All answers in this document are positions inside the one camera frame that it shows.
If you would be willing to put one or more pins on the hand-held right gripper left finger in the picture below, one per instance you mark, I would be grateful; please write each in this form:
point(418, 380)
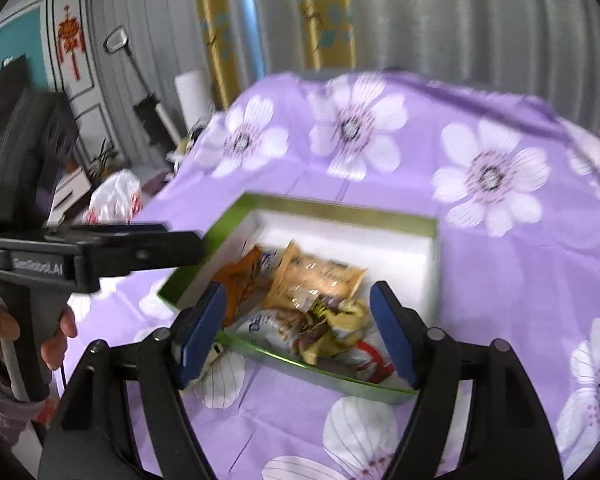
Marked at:
point(205, 335)

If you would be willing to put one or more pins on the purple floral bedsheet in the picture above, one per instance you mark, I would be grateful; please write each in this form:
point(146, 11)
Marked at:
point(505, 270)

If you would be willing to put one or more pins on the grey yellow curtain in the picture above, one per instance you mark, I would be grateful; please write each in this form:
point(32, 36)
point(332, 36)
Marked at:
point(455, 15)

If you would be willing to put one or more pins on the red white snack packet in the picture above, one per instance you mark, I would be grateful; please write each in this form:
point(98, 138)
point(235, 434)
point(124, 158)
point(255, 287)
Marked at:
point(375, 360)

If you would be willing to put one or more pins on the white blue snack packet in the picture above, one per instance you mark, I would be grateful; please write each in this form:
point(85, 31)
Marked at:
point(260, 330)

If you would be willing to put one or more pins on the potted plant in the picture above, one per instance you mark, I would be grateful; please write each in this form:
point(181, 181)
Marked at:
point(105, 157)

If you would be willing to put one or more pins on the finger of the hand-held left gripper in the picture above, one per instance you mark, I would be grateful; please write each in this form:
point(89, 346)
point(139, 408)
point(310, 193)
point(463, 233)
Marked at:
point(130, 228)
point(155, 252)

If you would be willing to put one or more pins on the dark orange snack packet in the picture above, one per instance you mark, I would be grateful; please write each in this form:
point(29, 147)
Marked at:
point(237, 275)

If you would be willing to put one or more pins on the brown gold snack packet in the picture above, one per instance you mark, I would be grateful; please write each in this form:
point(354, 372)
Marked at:
point(330, 330)

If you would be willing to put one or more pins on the white tv cabinet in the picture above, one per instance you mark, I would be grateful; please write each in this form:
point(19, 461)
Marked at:
point(72, 192)

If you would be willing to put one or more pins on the person's left forearm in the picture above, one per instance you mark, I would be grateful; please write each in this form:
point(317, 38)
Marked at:
point(0, 405)

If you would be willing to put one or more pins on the person's left hand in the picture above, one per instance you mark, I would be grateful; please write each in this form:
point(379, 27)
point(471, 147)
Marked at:
point(60, 335)

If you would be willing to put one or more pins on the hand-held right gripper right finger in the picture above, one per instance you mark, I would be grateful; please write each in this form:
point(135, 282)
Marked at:
point(395, 335)

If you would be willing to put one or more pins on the green cardboard box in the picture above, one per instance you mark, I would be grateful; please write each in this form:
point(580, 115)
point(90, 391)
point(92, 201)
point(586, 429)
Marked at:
point(350, 240)

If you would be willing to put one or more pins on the white red plastic bag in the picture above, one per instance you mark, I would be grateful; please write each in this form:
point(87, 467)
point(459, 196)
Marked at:
point(112, 200)

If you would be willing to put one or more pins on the white board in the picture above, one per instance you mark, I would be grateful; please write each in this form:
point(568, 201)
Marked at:
point(190, 100)

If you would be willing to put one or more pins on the red knot wall ornament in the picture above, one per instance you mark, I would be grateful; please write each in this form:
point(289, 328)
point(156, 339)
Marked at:
point(70, 35)

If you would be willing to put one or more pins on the upright vacuum cleaner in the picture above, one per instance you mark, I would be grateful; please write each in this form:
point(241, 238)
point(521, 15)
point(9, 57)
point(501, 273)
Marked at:
point(150, 115)

